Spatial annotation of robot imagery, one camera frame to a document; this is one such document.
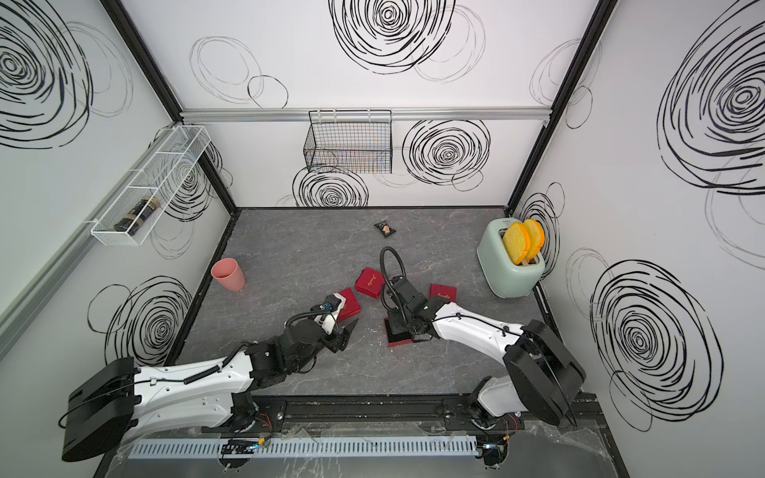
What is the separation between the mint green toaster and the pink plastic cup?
2.59 feet

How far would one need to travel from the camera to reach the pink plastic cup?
35.9 inches

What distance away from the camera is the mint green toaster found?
2.84ft

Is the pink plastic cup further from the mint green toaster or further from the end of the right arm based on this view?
the mint green toaster
